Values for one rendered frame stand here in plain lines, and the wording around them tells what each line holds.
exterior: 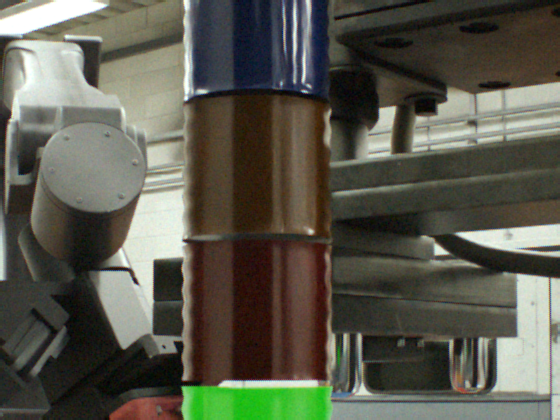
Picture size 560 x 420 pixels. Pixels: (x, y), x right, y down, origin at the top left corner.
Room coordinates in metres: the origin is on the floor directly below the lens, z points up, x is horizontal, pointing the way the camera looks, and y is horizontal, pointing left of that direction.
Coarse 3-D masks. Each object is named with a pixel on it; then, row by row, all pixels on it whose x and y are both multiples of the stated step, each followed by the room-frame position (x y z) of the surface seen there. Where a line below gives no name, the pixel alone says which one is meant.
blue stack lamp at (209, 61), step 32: (192, 0) 0.30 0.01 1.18; (224, 0) 0.29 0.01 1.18; (256, 0) 0.29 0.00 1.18; (288, 0) 0.29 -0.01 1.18; (320, 0) 0.30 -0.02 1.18; (192, 32) 0.30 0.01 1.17; (224, 32) 0.29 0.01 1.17; (256, 32) 0.29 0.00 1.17; (288, 32) 0.29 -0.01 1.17; (320, 32) 0.30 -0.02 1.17; (192, 64) 0.30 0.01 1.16; (224, 64) 0.29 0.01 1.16; (256, 64) 0.29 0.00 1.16; (288, 64) 0.29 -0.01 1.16; (320, 64) 0.30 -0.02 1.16; (192, 96) 0.30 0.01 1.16; (288, 96) 0.30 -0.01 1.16; (320, 96) 0.30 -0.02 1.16
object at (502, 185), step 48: (336, 96) 0.57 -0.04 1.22; (336, 144) 0.58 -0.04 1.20; (480, 144) 0.50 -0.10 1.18; (528, 144) 0.49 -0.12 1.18; (336, 192) 0.55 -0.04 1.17; (384, 192) 0.53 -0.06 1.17; (432, 192) 0.51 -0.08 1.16; (480, 192) 0.50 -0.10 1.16; (528, 192) 0.49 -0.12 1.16; (336, 240) 0.55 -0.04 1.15; (384, 240) 0.58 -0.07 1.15; (432, 240) 0.61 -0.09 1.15; (336, 288) 0.51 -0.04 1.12; (384, 288) 0.54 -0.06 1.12; (432, 288) 0.57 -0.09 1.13; (480, 288) 0.61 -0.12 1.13; (336, 336) 0.53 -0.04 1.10; (384, 336) 0.58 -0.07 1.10; (432, 336) 0.59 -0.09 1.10; (480, 336) 0.61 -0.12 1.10; (336, 384) 0.53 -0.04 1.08; (480, 384) 0.63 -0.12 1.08
